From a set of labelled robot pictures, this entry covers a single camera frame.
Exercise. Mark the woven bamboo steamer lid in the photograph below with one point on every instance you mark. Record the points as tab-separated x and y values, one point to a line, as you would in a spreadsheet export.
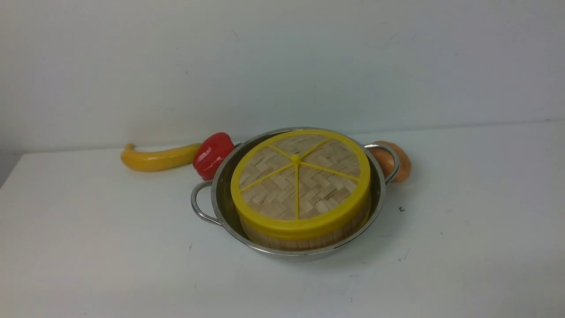
301	184

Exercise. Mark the bamboo steamer basket yellow rim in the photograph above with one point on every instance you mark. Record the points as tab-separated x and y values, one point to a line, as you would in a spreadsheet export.
336	236

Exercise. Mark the stainless steel pot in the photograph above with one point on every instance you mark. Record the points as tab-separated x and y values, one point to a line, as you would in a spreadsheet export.
212	200

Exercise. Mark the red toy bell pepper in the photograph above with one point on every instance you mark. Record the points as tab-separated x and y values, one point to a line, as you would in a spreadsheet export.
211	154

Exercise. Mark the yellow toy banana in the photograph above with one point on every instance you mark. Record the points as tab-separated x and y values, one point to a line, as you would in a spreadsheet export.
158	160

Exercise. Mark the orange toy potato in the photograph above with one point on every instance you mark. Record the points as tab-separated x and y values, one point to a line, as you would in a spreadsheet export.
386	161

